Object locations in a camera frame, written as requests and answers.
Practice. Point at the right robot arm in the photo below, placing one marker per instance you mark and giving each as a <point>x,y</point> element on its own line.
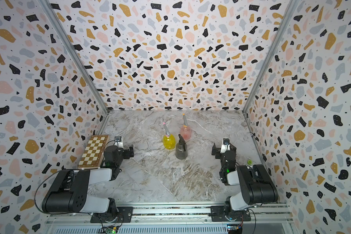
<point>256,186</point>

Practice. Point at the black spray nozzle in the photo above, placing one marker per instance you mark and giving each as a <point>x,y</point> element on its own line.
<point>181,140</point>

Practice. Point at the grey yellow spray nozzle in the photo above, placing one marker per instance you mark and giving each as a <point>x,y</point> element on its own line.
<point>185,120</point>

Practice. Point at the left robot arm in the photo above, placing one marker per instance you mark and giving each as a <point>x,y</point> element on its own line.
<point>69,190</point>

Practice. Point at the grey pink spray nozzle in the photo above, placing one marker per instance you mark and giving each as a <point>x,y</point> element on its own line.
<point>167,132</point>

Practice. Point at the aluminium frame post left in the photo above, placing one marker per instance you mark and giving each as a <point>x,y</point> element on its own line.
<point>47,9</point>

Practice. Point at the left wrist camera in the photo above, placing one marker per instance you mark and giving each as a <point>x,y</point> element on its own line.
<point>118,141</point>

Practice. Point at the pink transparent spray bottle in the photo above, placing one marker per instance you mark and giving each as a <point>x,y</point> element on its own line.
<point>186,132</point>

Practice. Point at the aluminium frame post right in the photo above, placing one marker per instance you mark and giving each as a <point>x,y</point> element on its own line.
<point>277,39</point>

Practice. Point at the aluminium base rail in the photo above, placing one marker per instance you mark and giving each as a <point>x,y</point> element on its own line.
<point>178,218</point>

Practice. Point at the aluminium frame post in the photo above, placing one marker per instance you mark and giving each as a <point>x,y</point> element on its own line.
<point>277,39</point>
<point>47,9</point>

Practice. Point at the yellow spray bottle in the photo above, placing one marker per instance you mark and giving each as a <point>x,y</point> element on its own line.
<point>169,142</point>

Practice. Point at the wooden chess board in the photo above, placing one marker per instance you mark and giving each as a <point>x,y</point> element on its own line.
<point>93,154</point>

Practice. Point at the dark smoky spray bottle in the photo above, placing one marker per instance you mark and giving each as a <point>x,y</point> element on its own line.
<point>181,151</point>

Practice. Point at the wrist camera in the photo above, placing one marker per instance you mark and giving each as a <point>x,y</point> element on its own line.
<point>225,145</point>
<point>118,141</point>

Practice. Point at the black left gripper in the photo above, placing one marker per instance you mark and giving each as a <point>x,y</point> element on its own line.
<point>127,152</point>

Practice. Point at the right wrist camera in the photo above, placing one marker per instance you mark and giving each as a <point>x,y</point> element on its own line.
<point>225,145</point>

